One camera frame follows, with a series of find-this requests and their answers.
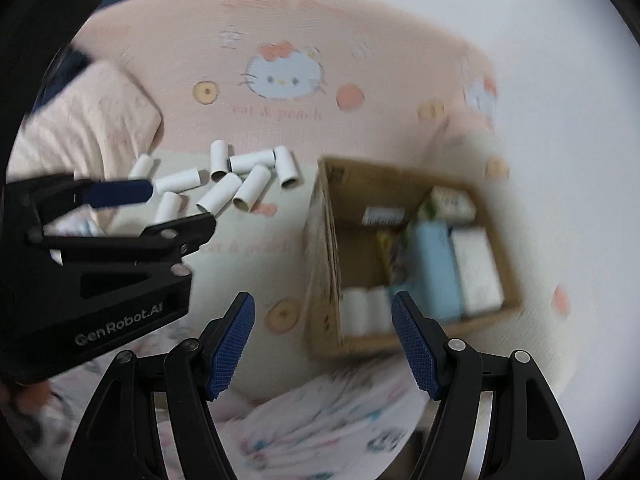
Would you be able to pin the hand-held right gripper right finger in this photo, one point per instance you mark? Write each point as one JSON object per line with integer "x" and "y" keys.
{"x": 415, "y": 347}

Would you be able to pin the pink cat print blanket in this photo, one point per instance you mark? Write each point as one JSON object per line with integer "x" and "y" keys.
{"x": 350, "y": 50}

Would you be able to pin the light blue box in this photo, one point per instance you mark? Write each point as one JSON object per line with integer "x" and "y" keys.
{"x": 432, "y": 270}

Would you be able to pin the colourful snack packet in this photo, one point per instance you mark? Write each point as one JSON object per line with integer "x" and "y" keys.
{"x": 395, "y": 255}

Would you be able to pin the green and white carton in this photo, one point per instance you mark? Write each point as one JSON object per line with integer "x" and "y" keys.
{"x": 447, "y": 205}

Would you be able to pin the white spiral notepad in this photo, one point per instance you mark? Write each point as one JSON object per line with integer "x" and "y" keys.
{"x": 477, "y": 272}

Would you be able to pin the pile of white tubes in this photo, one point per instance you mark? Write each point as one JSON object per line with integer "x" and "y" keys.
{"x": 250, "y": 161}

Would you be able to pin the cardboard box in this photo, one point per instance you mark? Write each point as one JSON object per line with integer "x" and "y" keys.
{"x": 360, "y": 260}

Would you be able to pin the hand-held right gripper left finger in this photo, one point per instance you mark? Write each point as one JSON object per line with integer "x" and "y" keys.
{"x": 232, "y": 347}

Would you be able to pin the small white labelled box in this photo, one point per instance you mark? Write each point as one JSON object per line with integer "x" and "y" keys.
{"x": 382, "y": 216}

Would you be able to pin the white cardboard tube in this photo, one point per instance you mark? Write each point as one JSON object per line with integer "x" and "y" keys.
{"x": 352, "y": 312}
{"x": 381, "y": 310}

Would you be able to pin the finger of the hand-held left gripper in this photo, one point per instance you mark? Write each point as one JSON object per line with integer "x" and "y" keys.
{"x": 120, "y": 193}
{"x": 175, "y": 232}

